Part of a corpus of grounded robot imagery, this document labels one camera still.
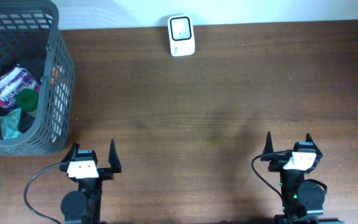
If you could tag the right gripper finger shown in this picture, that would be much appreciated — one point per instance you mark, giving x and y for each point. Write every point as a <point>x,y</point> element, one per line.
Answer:
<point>268,148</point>
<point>309,139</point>

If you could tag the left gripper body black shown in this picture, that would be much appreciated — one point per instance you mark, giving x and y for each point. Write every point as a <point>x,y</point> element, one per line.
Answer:
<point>104,174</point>

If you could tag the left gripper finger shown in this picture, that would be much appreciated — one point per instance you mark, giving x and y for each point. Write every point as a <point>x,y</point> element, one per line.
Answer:
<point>113,159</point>
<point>71,154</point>

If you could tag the teal wet wipes pack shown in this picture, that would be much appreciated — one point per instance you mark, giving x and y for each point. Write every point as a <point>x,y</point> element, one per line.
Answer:
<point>10,124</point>

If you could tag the green lid jar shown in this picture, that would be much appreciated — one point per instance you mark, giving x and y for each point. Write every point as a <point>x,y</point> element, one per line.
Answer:
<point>27,100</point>

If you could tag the purple white sanitary pad pack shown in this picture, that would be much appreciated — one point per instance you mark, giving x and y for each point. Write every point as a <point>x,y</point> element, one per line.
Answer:
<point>14,81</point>

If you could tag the orange small box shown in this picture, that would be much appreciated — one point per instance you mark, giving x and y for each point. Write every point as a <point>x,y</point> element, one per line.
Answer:
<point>56,73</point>

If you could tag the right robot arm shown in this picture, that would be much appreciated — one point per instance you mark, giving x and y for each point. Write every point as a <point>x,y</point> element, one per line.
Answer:
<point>302,199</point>

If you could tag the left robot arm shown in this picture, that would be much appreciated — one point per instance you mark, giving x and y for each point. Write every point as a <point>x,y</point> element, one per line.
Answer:
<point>83,206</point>

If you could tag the white barcode scanner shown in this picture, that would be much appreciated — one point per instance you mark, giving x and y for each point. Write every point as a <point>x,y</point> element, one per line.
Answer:
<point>181,35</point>

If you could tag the grey plastic mesh basket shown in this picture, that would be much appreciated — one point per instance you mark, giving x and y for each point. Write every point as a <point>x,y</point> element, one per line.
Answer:
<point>29,36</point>

